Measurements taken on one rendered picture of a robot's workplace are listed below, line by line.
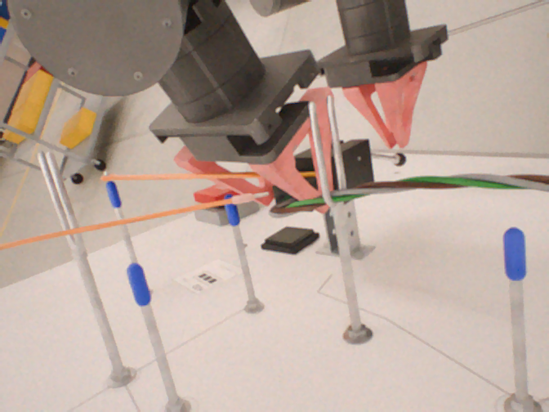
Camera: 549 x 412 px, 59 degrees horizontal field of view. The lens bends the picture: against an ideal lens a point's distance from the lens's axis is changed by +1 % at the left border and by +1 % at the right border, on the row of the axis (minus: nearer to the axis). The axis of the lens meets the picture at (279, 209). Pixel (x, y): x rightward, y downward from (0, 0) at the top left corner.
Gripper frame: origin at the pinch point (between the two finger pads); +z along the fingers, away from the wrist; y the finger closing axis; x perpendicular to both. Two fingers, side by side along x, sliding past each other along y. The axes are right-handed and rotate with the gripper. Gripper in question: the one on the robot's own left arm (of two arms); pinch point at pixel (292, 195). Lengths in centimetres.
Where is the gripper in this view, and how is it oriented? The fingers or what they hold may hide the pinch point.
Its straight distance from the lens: 34.2
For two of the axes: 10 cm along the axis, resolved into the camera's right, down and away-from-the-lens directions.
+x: 5.2, -7.4, 4.3
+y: 7.1, 1.0, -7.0
